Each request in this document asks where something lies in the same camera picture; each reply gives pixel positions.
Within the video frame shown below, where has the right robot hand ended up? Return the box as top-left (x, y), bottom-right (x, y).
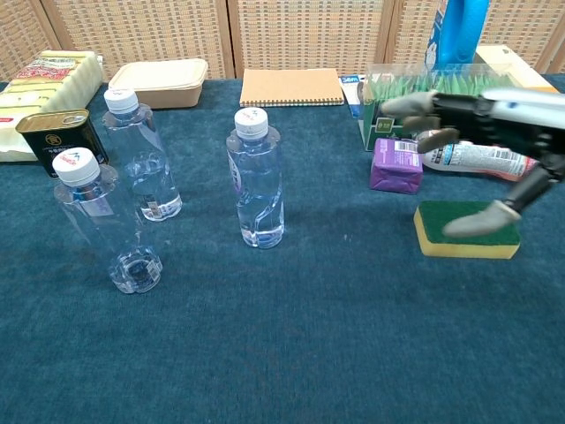
top-left (380, 87), bottom-right (565, 239)

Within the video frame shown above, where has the clear bottle with purple label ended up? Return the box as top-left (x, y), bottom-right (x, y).
top-left (225, 108), bottom-right (284, 250)

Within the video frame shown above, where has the clear bottle plain white cap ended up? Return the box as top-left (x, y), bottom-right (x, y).
top-left (102, 87), bottom-right (184, 223)

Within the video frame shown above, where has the clear bottle red logo cap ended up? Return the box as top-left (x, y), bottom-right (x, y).
top-left (51, 148), bottom-right (164, 295)

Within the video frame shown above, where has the lying bottle red white label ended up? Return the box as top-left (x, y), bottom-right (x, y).
top-left (421, 140), bottom-right (542, 182)

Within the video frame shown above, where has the beige and orange carton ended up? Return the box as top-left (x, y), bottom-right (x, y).
top-left (474, 43), bottom-right (548, 94)

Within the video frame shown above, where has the blue pump soap bottle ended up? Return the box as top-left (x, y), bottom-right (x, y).
top-left (424, 0), bottom-right (491, 72)

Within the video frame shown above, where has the clear box of green sachets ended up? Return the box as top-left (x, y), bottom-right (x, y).
top-left (358, 63), bottom-right (531, 153)

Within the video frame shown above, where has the green and yellow sponge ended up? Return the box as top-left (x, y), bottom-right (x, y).
top-left (413, 201), bottom-right (522, 261)

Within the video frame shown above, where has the purple wrapped packet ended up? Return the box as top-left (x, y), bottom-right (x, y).
top-left (369, 138), bottom-right (424, 195)

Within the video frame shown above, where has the binder clips blister pack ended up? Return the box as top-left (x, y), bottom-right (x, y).
top-left (339, 73), bottom-right (367, 118)

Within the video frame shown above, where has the kraft spiral notebook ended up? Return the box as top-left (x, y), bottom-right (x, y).
top-left (239, 68), bottom-right (346, 109)

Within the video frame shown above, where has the rattan folding screen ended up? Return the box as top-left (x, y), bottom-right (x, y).
top-left (0, 0), bottom-right (565, 83)

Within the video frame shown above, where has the blue table cloth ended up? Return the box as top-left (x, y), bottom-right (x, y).
top-left (0, 72), bottom-right (565, 424)

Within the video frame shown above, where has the beige lidded lunch box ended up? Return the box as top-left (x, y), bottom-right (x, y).
top-left (108, 58), bottom-right (209, 110)

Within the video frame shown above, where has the black gold luncheon meat can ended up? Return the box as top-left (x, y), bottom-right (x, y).
top-left (15, 109), bottom-right (110, 180)

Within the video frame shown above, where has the pack of yellow sponges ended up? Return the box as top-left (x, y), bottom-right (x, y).
top-left (0, 49), bottom-right (103, 163)

